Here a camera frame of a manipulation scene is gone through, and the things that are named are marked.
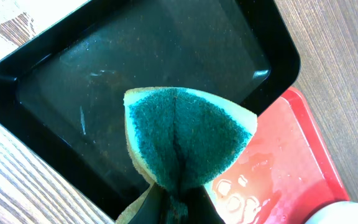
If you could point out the green yellow sponge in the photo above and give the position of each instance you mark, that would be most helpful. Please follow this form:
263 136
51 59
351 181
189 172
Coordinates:
182 138

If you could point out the black rectangular tray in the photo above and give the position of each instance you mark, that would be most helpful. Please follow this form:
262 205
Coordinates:
62 93

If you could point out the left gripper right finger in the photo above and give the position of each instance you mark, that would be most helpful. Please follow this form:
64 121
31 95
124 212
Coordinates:
200 207

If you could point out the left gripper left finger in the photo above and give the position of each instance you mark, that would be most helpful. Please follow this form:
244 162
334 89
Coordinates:
154 208

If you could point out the light blue plate front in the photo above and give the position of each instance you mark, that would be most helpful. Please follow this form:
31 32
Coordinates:
345 212

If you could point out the red plastic tray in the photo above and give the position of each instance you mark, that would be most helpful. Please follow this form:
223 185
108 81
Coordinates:
285 174

